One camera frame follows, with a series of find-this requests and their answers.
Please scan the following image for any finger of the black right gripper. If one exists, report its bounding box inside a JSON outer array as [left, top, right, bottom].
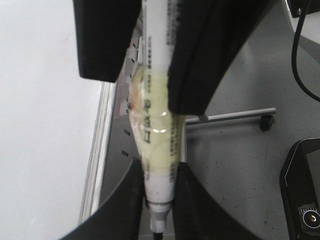
[[72, 0, 142, 83], [167, 0, 270, 115]]

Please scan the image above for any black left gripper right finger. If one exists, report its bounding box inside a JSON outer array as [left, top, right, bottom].
[[173, 162, 260, 240]]

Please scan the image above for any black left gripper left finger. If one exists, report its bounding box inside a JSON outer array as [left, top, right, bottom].
[[62, 160, 145, 240]]

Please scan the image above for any white black-tip whiteboard marker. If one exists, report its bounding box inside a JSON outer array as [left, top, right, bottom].
[[128, 0, 185, 240]]

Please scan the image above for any grey stand leg with caster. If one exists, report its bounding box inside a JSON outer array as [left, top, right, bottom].
[[185, 107, 277, 132]]

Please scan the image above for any black device on floor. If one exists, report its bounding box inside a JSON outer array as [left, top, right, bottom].
[[279, 138, 320, 240]]

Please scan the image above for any black cable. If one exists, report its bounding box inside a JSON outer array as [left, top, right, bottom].
[[291, 7, 320, 102]]

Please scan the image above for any white whiteboard with aluminium frame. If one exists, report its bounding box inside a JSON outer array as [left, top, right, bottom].
[[0, 0, 115, 240]]

